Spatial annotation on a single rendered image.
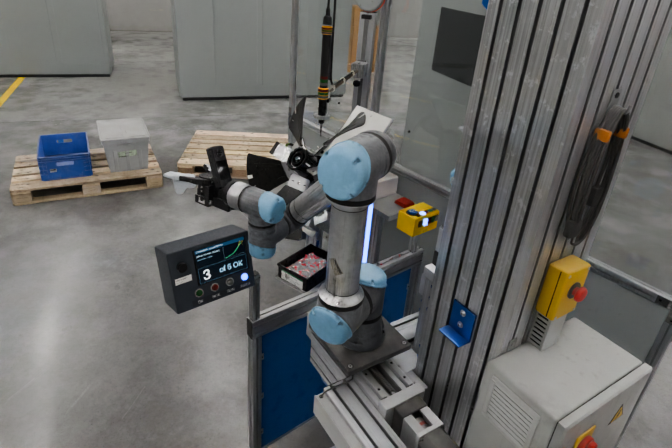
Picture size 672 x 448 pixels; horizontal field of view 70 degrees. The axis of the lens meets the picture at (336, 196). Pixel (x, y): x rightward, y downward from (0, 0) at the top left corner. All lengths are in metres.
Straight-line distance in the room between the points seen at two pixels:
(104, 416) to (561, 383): 2.12
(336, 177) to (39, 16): 8.17
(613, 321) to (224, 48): 6.26
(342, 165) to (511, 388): 0.62
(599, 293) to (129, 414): 2.21
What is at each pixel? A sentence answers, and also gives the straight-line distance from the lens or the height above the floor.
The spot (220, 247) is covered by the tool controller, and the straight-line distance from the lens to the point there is 1.49.
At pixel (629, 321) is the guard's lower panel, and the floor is 0.83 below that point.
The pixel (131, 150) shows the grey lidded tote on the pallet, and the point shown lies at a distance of 4.73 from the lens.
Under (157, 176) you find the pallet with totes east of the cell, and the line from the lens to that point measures 4.73.
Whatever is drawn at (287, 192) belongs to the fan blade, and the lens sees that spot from 2.15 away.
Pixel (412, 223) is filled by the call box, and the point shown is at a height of 1.05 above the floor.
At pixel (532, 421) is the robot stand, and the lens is 1.20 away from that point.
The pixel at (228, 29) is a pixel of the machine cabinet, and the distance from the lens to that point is 7.38.
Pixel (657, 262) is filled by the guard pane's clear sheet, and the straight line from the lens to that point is 2.16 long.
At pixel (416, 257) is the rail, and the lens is 2.25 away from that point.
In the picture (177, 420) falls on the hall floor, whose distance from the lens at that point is 2.64.
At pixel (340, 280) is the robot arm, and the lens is 1.17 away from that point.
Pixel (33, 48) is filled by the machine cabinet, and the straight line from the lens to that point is 9.08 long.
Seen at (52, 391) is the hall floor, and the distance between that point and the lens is 2.94.
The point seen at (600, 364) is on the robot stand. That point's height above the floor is 1.23.
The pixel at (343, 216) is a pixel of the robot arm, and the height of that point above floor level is 1.52.
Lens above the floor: 2.03
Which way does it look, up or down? 26 degrees down
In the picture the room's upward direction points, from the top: 5 degrees clockwise
